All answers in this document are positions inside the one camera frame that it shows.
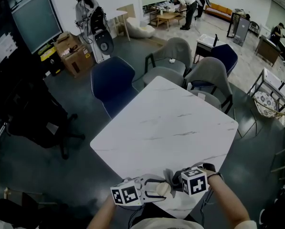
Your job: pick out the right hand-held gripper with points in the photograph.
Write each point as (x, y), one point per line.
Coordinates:
(196, 181)

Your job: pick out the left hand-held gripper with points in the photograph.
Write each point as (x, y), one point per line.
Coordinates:
(125, 194)

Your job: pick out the grey cloth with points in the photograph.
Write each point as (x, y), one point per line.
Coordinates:
(168, 175)

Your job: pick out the person's left forearm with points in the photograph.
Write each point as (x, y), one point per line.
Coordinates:
(101, 213)

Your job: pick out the person's right forearm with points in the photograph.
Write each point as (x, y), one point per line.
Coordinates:
(230, 204)

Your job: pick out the person's dark trousers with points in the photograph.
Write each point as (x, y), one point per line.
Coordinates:
(144, 213)

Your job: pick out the black wristband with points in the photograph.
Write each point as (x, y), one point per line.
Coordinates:
(210, 168)

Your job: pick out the person's white printed t-shirt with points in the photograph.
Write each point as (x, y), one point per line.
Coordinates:
(166, 225)

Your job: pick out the small white box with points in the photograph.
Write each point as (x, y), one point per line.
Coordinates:
(201, 96)

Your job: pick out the grey upholstered chair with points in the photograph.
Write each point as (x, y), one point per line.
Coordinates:
(175, 49)
(211, 74)

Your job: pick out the dark blue chair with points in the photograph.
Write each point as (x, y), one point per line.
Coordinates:
(225, 55)
(113, 81)

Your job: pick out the small white adapter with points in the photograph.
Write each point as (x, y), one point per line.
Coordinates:
(172, 61)

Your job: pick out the black faucet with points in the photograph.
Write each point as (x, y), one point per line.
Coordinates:
(281, 85)
(215, 39)

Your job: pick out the brown cardboard box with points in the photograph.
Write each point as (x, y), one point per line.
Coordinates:
(76, 57)

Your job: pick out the white beanbag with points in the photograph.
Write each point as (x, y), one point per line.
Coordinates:
(140, 29)

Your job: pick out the brown wooden cabinet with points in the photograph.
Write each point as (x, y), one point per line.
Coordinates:
(267, 49)

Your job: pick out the yellow and black bin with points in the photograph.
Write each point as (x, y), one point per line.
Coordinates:
(52, 61)

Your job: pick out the grey glass door cabinet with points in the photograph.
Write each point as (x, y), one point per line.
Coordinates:
(242, 31)

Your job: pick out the wooden coffee table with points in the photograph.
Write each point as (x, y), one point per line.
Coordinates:
(169, 15)

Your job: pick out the dark rattan chair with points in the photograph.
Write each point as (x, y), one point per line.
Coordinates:
(254, 27)

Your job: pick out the orange sofa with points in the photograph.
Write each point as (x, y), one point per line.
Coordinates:
(218, 9)

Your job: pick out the black backpack rig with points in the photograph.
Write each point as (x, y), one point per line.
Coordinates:
(98, 20)

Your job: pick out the white desk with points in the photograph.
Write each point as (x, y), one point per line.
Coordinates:
(118, 13)

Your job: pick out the light wooden board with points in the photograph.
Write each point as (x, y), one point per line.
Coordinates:
(126, 10)

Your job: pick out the frosted glass panel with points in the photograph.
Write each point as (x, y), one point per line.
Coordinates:
(36, 23)

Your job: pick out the white paper notice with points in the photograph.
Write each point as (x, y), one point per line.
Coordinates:
(5, 48)

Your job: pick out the black metal frame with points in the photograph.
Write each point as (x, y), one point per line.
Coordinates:
(228, 25)

